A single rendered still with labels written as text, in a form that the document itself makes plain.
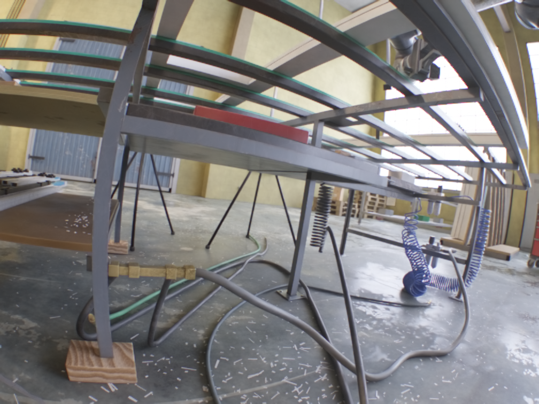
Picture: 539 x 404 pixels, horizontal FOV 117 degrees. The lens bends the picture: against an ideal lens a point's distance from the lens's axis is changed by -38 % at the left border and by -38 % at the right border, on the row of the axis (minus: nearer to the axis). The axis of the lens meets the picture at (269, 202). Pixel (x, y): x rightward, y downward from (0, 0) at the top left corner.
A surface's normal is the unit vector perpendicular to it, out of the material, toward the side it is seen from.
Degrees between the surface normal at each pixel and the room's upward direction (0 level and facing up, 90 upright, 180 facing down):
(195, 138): 90
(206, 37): 90
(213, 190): 90
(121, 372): 90
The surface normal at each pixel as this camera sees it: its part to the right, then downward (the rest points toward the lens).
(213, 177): 0.49, 0.12
